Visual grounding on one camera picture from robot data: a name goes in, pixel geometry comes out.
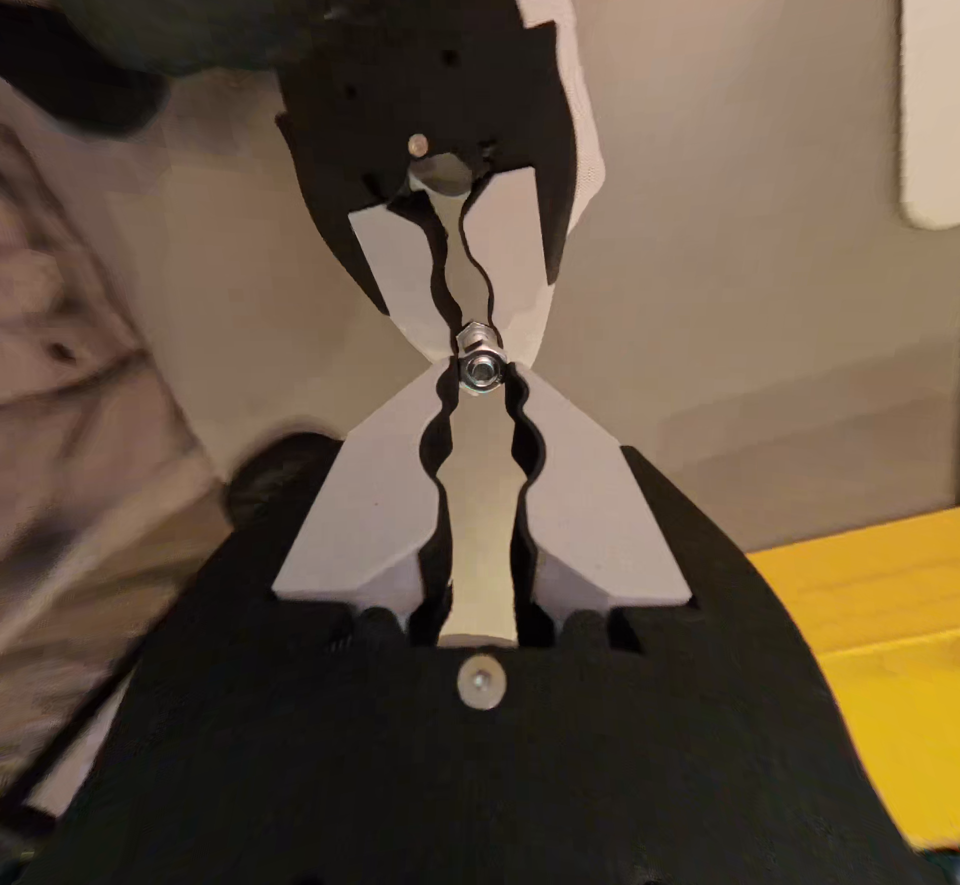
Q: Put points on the yellow plastic bin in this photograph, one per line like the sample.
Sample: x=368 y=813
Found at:
x=862 y=637

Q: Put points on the silver hex nut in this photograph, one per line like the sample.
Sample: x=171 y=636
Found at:
x=491 y=375

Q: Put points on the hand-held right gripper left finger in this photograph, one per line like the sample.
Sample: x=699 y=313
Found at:
x=360 y=517

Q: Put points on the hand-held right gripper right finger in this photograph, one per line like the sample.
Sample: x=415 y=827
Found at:
x=600 y=517

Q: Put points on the person's left hand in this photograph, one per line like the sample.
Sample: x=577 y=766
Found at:
x=586 y=150

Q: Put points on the person's plaid shirt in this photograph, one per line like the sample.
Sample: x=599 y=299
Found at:
x=75 y=450

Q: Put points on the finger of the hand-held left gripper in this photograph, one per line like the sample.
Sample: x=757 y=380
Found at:
x=514 y=247
x=397 y=270

